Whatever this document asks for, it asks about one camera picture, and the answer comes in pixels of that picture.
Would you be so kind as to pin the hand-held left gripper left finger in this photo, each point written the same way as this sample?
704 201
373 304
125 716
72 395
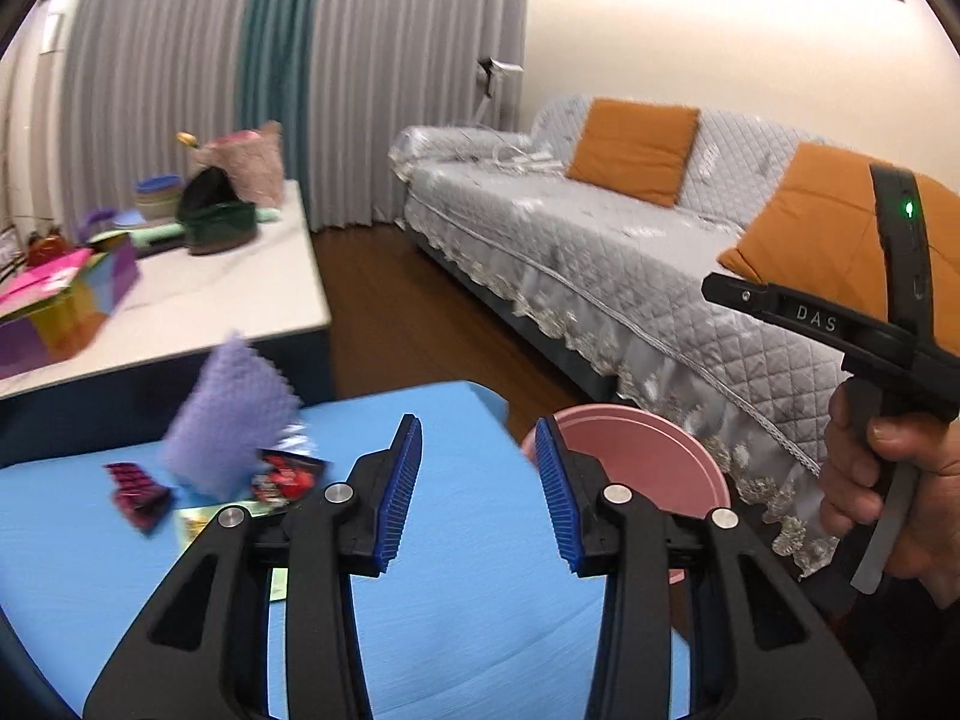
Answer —
397 495

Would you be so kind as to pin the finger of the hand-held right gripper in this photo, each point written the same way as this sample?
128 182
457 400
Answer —
739 294

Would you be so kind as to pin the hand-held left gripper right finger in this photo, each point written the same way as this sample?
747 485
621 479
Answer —
559 495

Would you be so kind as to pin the pink basin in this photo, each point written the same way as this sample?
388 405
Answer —
645 450

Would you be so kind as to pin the red snack packet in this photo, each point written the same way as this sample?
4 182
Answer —
289 476

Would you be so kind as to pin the purple foam net sleeve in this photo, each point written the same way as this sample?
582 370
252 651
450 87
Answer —
225 420

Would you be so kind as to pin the pale green packet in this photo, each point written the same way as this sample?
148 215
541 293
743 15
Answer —
196 525

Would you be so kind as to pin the dark red snack wrapper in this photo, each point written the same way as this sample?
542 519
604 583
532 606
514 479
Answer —
139 495

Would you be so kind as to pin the person's right hand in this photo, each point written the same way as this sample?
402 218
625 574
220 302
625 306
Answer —
926 517

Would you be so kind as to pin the orange cushion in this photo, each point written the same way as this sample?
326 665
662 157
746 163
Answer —
817 232
637 150

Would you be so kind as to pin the blue tablecloth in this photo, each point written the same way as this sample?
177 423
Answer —
450 615

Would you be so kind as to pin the grey quilted sofa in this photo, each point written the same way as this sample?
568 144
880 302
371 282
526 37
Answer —
600 240

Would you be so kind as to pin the white top coffee table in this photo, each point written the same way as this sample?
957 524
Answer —
225 292

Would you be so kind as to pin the dark green bowl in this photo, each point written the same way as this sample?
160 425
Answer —
221 229

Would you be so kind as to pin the white floor lamp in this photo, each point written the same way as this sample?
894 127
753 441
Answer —
499 69

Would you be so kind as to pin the mint green tray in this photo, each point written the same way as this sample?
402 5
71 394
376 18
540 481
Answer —
154 240

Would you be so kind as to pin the pink lace basket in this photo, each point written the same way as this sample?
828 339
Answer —
251 157

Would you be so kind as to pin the colourful gift box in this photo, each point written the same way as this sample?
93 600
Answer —
75 307

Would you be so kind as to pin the stack of coloured bowls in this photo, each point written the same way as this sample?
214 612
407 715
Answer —
157 199

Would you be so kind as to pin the grey curtain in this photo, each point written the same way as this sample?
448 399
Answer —
420 75
150 52

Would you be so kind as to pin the purple container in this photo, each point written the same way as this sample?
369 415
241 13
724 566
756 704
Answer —
97 221

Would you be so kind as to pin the yellow flower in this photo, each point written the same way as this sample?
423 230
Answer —
186 139

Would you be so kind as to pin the pink paper sheet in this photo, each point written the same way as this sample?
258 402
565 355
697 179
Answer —
41 281

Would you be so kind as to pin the brown teapot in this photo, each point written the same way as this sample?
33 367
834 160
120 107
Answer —
49 249

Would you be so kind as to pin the teal curtain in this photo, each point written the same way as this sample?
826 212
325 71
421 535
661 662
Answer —
281 52

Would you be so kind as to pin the white standing air conditioner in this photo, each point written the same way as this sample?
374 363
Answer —
45 90

